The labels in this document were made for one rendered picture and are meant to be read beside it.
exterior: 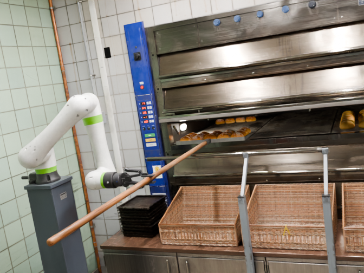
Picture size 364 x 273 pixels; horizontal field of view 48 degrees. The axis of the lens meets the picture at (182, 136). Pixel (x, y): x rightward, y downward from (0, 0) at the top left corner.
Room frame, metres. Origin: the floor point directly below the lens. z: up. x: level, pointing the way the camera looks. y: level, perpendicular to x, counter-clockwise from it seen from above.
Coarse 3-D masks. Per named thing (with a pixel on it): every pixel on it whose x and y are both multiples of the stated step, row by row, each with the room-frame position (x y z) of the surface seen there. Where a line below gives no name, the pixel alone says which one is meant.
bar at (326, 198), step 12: (168, 156) 2.80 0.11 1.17; (192, 156) 2.71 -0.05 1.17; (204, 156) 2.68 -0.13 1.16; (216, 156) 2.64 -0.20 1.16; (228, 156) 2.61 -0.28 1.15; (240, 156) 2.58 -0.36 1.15; (324, 156) 2.35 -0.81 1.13; (324, 168) 2.30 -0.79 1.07; (324, 180) 2.25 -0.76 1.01; (240, 192) 2.40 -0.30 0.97; (324, 192) 2.20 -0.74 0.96; (240, 204) 2.36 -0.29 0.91; (324, 204) 2.17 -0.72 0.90; (240, 216) 2.36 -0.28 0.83; (324, 216) 2.17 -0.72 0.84; (252, 264) 2.36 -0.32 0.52
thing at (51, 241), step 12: (204, 144) 2.92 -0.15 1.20; (180, 156) 2.55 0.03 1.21; (168, 168) 2.34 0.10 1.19; (144, 180) 2.07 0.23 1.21; (132, 192) 1.94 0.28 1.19; (108, 204) 1.75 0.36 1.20; (84, 216) 1.61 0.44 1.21; (96, 216) 1.66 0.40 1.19; (72, 228) 1.52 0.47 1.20; (48, 240) 1.41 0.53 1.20; (60, 240) 1.45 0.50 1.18
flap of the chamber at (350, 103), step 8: (320, 104) 2.59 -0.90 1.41; (328, 104) 2.57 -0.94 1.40; (336, 104) 2.55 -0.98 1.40; (344, 104) 2.53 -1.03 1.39; (352, 104) 2.51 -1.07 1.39; (360, 104) 2.59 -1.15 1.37; (232, 112) 2.82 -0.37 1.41; (240, 112) 2.80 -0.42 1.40; (248, 112) 2.78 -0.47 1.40; (256, 112) 2.75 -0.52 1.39; (264, 112) 2.73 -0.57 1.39; (272, 112) 2.78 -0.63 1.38; (160, 120) 3.05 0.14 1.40; (168, 120) 3.02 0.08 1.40; (176, 120) 2.99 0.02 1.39; (184, 120) 2.98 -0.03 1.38
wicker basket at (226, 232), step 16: (192, 192) 3.09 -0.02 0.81; (208, 192) 3.04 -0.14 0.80; (224, 192) 2.98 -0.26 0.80; (176, 208) 3.00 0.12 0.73; (192, 208) 3.06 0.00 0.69; (208, 208) 3.01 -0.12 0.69; (224, 208) 2.96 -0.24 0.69; (160, 224) 2.70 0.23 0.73; (176, 224) 2.66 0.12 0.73; (192, 224) 2.61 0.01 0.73; (208, 224) 2.57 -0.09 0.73; (224, 224) 2.53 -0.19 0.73; (176, 240) 2.72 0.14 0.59; (192, 240) 2.62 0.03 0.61; (208, 240) 2.58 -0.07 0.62; (224, 240) 2.53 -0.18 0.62; (240, 240) 2.57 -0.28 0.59
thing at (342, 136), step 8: (280, 136) 2.89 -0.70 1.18; (288, 136) 2.85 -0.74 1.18; (296, 136) 2.80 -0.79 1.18; (304, 136) 2.77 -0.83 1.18; (312, 136) 2.75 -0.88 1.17; (320, 136) 2.73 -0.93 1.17; (328, 136) 2.71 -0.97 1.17; (336, 136) 2.69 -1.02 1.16; (344, 136) 2.67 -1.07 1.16; (352, 136) 2.65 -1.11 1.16; (360, 136) 2.63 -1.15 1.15; (192, 144) 3.11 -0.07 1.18; (216, 144) 3.04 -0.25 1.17; (224, 144) 3.01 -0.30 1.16; (232, 144) 2.98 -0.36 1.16; (240, 144) 2.96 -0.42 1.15; (248, 144) 2.94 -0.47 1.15; (256, 144) 2.91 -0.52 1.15; (264, 144) 2.89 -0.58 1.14
